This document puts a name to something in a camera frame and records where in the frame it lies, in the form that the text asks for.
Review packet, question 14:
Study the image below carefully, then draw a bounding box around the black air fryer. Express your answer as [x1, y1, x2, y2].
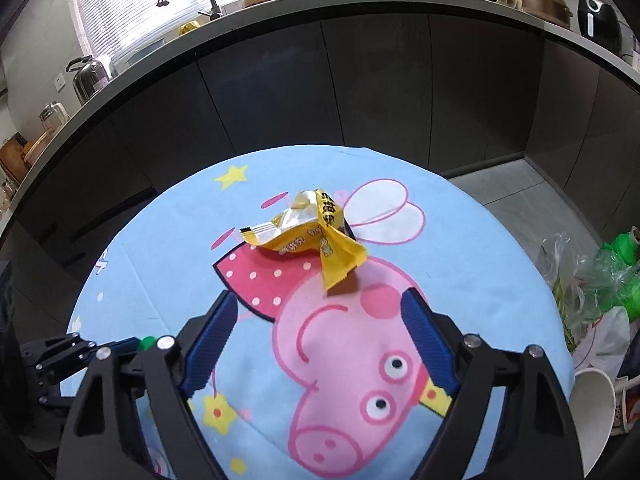
[577, 0, 624, 54]

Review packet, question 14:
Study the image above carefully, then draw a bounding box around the copper pot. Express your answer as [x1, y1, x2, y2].
[517, 0, 574, 29]

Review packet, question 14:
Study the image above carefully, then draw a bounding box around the wooden cutting board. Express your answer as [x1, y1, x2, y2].
[0, 132, 32, 183]

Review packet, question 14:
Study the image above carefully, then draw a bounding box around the green plastic bottle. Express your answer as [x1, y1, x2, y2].
[601, 226, 640, 322]

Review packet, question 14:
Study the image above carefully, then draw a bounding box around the white plastic bag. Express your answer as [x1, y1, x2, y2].
[572, 305, 632, 370]

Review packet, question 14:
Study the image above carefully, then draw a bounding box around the steel kettle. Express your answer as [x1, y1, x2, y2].
[66, 54, 114, 106]

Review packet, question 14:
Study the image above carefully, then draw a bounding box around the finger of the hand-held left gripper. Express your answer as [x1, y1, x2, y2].
[21, 333, 142, 368]
[34, 360, 90, 409]

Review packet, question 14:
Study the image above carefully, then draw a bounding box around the clear bag of green stems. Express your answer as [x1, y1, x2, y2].
[539, 232, 626, 356]

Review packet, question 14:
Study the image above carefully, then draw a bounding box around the dark kitchen counter cabinet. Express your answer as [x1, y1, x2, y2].
[0, 0, 640, 321]

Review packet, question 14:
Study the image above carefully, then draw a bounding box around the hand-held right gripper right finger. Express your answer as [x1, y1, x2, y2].
[400, 287, 587, 480]

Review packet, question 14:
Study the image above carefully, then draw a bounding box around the blue printed tablecloth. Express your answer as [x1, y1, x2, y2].
[59, 145, 577, 480]

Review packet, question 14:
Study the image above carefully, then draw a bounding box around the white paper bucket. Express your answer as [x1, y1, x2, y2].
[574, 367, 617, 480]

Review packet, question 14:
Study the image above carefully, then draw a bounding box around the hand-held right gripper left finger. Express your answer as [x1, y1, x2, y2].
[57, 290, 239, 480]

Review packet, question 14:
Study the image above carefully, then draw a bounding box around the yellow snack wrapper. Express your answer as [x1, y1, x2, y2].
[240, 187, 369, 297]

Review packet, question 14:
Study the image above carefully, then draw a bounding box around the window with blinds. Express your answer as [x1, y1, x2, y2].
[69, 0, 283, 78]

